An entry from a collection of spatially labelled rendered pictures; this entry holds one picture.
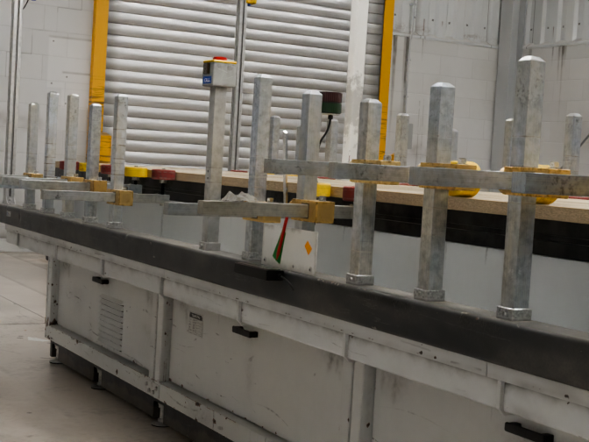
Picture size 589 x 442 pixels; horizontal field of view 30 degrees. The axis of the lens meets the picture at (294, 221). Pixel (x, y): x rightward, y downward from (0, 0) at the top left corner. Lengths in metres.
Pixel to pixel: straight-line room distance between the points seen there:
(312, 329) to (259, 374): 0.74
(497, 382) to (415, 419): 0.62
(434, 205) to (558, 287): 0.29
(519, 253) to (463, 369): 0.29
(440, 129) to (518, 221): 0.29
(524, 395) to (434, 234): 0.37
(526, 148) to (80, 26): 8.75
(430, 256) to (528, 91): 0.40
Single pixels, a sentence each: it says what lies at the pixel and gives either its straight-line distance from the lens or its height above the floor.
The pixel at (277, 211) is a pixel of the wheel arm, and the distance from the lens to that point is 2.50.
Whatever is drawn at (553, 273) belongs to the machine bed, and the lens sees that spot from 2.22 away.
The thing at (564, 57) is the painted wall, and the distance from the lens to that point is 12.42.
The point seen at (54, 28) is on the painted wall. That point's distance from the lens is 10.44.
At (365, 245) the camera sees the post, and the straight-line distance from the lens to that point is 2.37.
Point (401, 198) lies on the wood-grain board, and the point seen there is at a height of 0.89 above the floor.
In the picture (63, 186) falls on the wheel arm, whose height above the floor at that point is 0.83.
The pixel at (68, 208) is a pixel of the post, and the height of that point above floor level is 0.74.
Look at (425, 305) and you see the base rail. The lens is 2.14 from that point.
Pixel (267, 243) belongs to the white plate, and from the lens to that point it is 2.70.
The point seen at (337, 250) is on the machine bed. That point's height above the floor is 0.74.
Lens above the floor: 0.95
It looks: 3 degrees down
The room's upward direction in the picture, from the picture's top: 3 degrees clockwise
